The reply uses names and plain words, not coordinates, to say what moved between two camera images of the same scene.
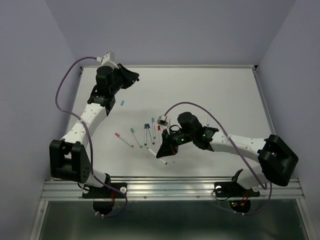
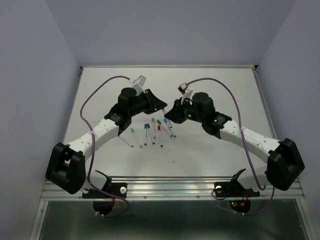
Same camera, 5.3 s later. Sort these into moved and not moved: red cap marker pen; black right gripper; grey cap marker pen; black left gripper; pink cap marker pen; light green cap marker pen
Moved: black left gripper; black right gripper
Not moved: red cap marker pen; light green cap marker pen; grey cap marker pen; pink cap marker pen
